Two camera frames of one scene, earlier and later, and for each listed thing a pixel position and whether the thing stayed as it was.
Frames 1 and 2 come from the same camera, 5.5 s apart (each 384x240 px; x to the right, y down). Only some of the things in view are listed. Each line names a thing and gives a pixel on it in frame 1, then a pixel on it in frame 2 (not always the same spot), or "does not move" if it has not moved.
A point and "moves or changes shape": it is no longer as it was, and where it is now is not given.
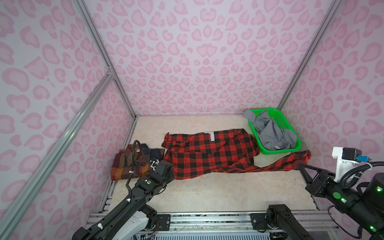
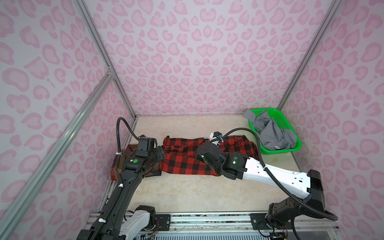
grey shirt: [273, 137] does not move
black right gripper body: [324, 184] → [200, 156]
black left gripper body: [171, 177] → [158, 154]
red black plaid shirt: [192, 154] moves or changes shape
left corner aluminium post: [84, 11] does not move
